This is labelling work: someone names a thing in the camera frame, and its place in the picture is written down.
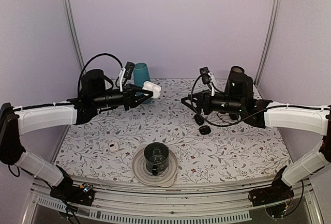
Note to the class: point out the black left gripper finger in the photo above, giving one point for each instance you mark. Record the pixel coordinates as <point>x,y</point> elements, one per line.
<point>134,88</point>
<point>141,98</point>

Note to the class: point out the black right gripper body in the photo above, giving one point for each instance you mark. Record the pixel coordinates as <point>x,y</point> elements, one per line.
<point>234,105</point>

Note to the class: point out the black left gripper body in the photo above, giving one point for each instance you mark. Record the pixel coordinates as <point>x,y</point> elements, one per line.
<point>101,100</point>

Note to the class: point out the white earbuds charging case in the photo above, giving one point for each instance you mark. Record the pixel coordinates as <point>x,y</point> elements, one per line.
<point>156,89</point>

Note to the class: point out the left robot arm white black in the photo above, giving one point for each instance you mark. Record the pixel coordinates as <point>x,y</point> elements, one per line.
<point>18,121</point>

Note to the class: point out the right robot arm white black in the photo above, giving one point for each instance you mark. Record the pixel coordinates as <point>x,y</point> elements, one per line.
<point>268,113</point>

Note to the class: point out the black earbud case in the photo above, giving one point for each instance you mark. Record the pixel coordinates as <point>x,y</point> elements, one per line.
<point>204,130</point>

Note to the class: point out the small white earbud case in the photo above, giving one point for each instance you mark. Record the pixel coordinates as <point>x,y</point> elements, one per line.
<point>113,146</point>

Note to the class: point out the dark brown plastic cup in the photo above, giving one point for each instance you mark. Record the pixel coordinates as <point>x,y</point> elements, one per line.
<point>233,85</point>

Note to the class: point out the teal plastic cup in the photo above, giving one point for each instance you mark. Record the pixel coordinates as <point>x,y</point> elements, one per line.
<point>140,74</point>

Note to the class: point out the black cylindrical object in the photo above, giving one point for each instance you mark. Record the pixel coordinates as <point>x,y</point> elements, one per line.
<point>199,120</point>

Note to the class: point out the white floral table mat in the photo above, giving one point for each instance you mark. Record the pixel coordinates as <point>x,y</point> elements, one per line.
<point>233,153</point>

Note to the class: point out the dark green glass mug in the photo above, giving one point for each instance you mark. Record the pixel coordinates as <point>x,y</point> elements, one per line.
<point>156,156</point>

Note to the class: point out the beige round plate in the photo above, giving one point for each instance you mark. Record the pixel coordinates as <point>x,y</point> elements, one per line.
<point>165,179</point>

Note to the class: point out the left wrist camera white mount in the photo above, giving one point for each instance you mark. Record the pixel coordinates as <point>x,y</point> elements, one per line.
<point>125,74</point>

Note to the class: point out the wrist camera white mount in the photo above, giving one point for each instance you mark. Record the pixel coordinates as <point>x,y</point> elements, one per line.
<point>208,79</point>
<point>125,74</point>

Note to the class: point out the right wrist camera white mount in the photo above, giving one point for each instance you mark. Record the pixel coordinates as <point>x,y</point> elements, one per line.
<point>208,79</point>

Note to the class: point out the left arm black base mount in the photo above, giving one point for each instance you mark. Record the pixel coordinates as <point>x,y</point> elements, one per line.
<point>67,192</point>

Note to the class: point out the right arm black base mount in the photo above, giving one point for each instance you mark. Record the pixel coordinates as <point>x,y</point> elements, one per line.
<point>276,192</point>

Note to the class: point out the aluminium front rail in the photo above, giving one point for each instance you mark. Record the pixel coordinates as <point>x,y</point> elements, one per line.
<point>121,202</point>

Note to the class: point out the left aluminium frame post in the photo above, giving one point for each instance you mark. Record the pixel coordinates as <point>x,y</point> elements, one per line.
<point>73,34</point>

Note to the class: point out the aluminium frame post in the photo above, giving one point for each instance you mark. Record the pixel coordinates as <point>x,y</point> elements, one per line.
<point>268,41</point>
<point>73,34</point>

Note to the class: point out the right aluminium frame post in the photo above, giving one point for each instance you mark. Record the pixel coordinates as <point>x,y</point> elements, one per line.
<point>268,41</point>

